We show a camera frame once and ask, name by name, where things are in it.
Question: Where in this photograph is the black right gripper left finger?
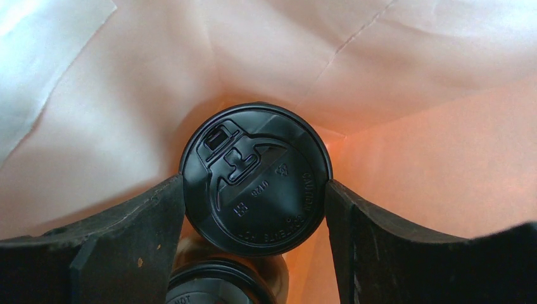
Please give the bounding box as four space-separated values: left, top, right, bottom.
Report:
1 174 185 303

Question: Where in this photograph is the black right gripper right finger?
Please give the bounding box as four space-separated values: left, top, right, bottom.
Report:
325 180 536 303

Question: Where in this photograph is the brown paper cup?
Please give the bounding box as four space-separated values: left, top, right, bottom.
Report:
172 233 289 303

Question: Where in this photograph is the black plastic cup lid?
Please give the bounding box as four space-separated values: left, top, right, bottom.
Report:
165 258 277 304

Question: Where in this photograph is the orange paper bag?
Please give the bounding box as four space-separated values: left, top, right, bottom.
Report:
1 1 536 303

